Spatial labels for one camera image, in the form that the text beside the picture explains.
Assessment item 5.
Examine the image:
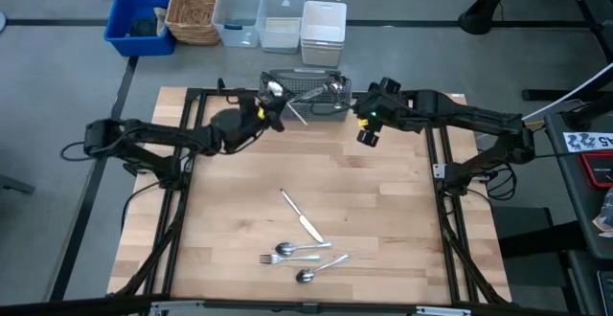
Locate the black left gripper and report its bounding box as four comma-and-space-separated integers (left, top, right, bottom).
237, 90, 288, 138

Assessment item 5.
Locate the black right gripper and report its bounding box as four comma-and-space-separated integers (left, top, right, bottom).
353, 77, 413, 148

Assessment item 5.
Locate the silver spoon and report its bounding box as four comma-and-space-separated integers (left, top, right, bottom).
294, 253, 351, 285
274, 240, 334, 258
325, 79, 350, 111

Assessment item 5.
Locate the grey plastic cutlery basket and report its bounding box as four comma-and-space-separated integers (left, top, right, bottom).
258, 67, 353, 124

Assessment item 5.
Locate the light wooden board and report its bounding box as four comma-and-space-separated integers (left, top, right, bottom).
261, 16, 303, 50

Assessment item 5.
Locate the white plastic bin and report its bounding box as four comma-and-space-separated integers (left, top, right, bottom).
299, 0, 348, 68

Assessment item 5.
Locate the clear bin with blue latch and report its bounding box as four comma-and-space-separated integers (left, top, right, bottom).
211, 0, 264, 49

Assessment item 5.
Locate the clear plastic bin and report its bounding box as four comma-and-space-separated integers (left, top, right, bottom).
256, 0, 307, 55

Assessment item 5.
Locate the wicker basket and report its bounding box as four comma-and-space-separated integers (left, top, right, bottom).
164, 0, 221, 47

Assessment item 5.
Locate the black stand pole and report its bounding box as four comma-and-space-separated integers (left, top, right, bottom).
457, 0, 613, 37

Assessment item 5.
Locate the white cloth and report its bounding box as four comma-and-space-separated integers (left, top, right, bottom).
151, 7, 169, 37

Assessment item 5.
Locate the dark cloth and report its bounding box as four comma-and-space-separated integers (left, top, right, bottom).
127, 17, 159, 38

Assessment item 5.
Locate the blue plastic bin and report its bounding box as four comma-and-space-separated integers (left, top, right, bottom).
102, 0, 176, 58

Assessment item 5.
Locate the black stand foot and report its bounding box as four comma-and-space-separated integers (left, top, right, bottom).
520, 74, 613, 102
0, 174, 37, 196

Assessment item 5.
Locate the black stool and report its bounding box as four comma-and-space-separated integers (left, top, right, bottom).
492, 205, 590, 260

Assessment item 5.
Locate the black side table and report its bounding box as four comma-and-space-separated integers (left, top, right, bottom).
544, 109, 613, 260

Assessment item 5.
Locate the white printed tag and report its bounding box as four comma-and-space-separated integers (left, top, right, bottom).
562, 131, 613, 154

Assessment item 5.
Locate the red device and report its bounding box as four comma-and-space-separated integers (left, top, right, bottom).
578, 150, 613, 189

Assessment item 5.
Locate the plastic bag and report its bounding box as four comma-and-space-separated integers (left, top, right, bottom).
592, 187, 613, 239

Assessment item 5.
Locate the black keyboard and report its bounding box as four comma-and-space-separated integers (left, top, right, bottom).
597, 270, 613, 316

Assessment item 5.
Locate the black aluminium table frame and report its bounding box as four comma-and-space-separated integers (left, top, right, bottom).
107, 85, 513, 310

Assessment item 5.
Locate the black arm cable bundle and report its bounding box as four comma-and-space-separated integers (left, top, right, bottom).
483, 162, 519, 202

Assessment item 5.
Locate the white cable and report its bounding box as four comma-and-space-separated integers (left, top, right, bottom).
510, 61, 613, 126

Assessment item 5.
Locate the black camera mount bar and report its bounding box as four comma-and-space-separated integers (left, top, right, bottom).
0, 295, 613, 316

